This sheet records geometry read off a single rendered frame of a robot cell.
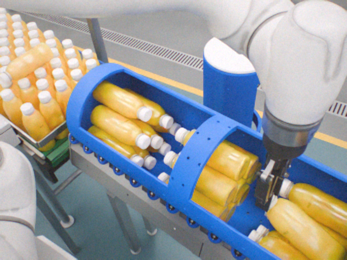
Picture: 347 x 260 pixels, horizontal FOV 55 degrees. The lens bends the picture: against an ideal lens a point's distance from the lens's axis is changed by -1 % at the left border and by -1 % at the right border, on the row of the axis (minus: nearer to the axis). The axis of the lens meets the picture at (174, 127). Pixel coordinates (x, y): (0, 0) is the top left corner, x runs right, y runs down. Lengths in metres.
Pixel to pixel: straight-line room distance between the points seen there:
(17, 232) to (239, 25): 0.54
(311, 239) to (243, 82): 0.73
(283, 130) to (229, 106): 0.90
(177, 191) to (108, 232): 1.31
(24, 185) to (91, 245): 1.38
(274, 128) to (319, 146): 1.97
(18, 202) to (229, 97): 0.92
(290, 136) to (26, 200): 0.52
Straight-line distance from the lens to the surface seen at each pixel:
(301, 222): 0.77
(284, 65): 0.45
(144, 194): 1.08
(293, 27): 0.44
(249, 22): 0.53
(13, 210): 0.74
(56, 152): 1.32
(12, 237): 0.70
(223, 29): 0.54
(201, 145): 0.79
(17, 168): 0.72
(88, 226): 2.15
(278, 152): 0.58
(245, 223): 1.00
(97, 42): 1.65
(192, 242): 1.05
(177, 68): 3.00
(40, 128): 1.24
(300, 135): 0.54
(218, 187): 0.83
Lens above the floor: 1.85
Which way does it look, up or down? 48 degrees down
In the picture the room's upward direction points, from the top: 6 degrees counter-clockwise
